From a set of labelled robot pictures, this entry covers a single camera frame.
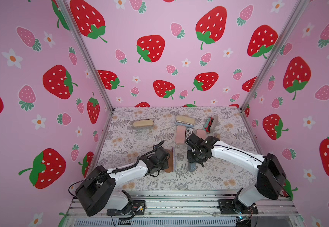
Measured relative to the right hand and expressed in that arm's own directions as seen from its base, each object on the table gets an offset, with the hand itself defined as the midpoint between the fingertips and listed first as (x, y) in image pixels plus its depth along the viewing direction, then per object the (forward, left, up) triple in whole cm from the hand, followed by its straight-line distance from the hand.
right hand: (196, 157), depth 84 cm
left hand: (-3, +18, -6) cm, 19 cm away
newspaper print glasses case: (+24, +4, -6) cm, 25 cm away
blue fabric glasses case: (+34, +7, -6) cm, 35 cm away
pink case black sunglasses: (+23, -5, -7) cm, 25 cm away
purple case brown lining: (-3, +15, -1) cm, 15 cm away
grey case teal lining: (+27, -14, -1) cm, 31 cm away
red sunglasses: (+28, -11, -7) cm, 31 cm away
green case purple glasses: (-6, +4, +9) cm, 12 cm away
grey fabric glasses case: (+30, +39, -8) cm, 49 cm away
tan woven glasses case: (+21, -18, -7) cm, 29 cm away
